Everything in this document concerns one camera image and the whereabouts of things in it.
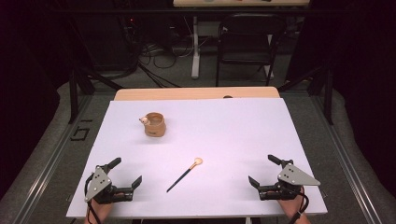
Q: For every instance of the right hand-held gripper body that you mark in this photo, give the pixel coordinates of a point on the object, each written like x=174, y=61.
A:
x=294, y=177

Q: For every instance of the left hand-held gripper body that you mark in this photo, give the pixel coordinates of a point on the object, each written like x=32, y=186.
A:
x=99, y=182

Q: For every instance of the person's left hand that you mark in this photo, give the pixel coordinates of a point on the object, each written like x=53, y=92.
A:
x=101, y=210

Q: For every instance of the person's right hand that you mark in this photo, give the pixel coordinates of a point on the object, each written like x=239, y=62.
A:
x=292, y=206

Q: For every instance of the white foam board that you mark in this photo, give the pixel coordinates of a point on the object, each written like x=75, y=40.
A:
x=202, y=140

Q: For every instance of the black metal stand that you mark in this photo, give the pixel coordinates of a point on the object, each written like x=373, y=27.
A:
x=74, y=93
x=327, y=90

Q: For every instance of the wooden table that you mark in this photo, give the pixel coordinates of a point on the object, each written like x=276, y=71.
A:
x=186, y=93

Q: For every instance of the black folding chair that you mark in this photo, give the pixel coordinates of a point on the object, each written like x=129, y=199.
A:
x=249, y=40

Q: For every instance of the white desk leg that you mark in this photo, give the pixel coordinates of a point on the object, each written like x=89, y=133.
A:
x=195, y=56

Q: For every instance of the light wooden desk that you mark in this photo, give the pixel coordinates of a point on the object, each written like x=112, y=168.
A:
x=241, y=2

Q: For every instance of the aluminium floor rail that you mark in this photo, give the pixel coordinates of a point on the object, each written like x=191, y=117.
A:
x=345, y=155
x=46, y=165

